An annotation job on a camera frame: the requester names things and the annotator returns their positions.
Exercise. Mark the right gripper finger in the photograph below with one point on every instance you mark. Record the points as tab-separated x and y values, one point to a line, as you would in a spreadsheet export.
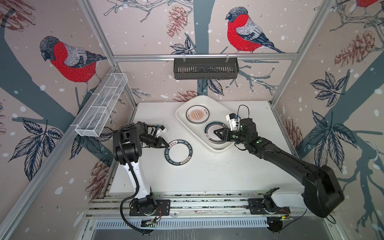
221	139
221	131

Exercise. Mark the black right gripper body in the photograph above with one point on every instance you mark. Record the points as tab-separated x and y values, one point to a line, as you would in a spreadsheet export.
236	136

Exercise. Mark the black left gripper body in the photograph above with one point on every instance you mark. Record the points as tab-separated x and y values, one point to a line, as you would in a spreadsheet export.
151	141

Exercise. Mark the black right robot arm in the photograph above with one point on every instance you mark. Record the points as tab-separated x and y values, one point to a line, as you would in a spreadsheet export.
322	191

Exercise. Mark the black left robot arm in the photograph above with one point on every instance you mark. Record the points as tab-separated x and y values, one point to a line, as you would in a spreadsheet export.
128	144

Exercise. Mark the white plastic bin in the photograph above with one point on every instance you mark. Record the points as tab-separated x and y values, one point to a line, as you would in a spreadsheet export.
205	132

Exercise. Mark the horizontal aluminium crossbar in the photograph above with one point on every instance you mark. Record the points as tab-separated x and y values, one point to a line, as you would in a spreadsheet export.
154	58

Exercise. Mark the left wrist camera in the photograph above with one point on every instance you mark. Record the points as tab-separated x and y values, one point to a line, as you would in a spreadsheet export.
160	129

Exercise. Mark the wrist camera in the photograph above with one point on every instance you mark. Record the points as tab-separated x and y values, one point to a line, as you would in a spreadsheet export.
233	121
160	129

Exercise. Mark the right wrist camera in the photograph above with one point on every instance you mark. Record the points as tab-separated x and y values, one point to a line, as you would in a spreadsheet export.
233	121

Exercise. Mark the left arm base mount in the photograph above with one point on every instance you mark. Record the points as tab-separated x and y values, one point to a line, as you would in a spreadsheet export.
149	208

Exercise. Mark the white mesh wall shelf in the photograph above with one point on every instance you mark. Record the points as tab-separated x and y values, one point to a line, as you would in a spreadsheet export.
97	115

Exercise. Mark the black hanging wire basket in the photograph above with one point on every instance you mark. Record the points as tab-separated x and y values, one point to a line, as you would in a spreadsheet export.
206	69

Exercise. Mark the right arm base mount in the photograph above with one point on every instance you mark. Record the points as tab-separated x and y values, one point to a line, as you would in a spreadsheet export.
266	207

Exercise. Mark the aluminium rail base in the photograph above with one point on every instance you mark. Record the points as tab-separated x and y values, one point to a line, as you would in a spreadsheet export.
184	205

